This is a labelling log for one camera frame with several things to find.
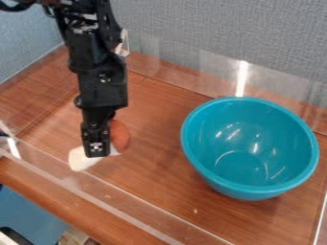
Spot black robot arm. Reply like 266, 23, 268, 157
0, 0, 128, 158

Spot clear acrylic back barrier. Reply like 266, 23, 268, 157
124, 42, 327, 136

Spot clear acrylic front barrier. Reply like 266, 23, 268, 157
0, 122, 233, 245

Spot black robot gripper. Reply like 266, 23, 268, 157
73, 54, 128, 158

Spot blue plastic bowl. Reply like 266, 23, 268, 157
180, 97, 319, 201

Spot brown-capped white toy mushroom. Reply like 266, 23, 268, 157
68, 119, 132, 171

